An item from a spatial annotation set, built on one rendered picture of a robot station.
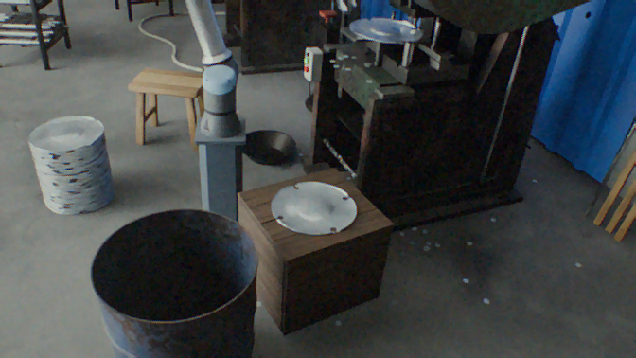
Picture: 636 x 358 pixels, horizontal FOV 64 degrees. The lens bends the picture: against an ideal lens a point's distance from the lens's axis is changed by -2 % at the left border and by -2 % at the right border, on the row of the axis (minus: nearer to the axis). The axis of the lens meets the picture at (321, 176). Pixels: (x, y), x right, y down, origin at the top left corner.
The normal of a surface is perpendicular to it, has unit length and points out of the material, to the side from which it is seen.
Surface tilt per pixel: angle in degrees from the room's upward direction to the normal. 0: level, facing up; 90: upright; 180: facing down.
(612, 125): 90
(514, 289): 0
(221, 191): 90
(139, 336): 92
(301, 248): 0
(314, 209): 0
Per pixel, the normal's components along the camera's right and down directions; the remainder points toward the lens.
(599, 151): -0.91, 0.16
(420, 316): 0.08, -0.83
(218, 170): 0.13, 0.56
